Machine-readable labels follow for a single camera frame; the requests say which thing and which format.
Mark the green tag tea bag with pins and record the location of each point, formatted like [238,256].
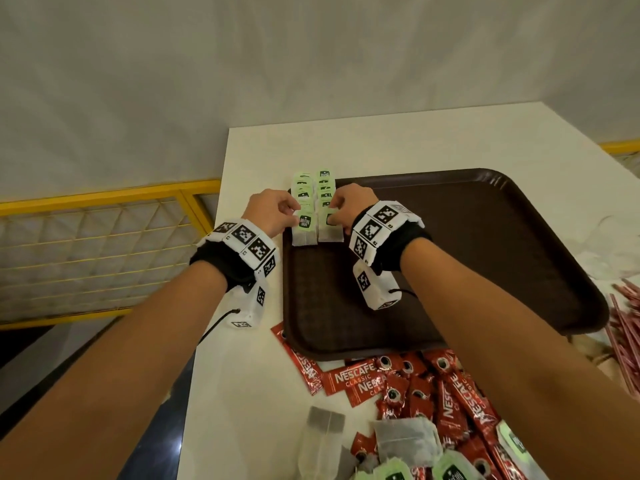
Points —
[330,232]
[305,229]

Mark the neat rows of tea bags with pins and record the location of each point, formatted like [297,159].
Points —
[325,184]

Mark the pile of tea bags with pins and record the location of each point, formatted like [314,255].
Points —
[407,439]

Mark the left wristband with marker tiles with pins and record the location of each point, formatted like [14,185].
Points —
[245,234]

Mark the marker cube on right wrist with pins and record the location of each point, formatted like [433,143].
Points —
[375,289]

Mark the person's right forearm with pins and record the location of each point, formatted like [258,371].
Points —
[520,354]

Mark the pile of pink stirrer sticks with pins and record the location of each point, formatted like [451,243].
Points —
[627,329]

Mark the wristband with marker tiles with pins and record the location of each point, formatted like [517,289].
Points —
[245,234]
[380,219]

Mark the person's left hand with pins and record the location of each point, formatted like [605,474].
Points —
[270,209]

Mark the person's right hand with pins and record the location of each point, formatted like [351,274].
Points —
[355,202]

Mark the brown plastic tray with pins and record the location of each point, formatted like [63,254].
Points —
[490,254]

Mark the pile of brown sugar packets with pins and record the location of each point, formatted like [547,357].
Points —
[610,364]

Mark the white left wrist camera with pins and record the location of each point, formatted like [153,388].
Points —
[250,304]

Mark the person's left forearm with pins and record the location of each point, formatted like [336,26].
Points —
[115,379]

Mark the right wristband with marker tiles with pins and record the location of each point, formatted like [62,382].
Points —
[380,219]

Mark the pile of red Nescafe sachets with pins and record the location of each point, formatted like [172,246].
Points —
[450,404]

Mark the clear glass cups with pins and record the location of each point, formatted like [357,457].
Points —
[610,249]

